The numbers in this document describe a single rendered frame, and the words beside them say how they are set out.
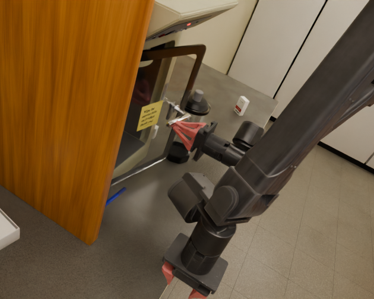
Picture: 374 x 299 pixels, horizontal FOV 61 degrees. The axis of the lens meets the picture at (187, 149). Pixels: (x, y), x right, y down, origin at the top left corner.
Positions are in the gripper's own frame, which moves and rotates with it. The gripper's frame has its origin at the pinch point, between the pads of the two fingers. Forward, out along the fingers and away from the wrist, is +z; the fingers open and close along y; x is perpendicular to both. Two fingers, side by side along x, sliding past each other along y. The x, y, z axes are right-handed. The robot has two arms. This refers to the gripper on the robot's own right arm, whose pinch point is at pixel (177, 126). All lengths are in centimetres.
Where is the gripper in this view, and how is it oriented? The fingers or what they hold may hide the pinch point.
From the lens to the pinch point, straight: 84.1
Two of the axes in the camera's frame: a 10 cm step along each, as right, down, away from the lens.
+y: 2.9, -7.6, -5.8
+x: -4.3, 4.4, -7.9
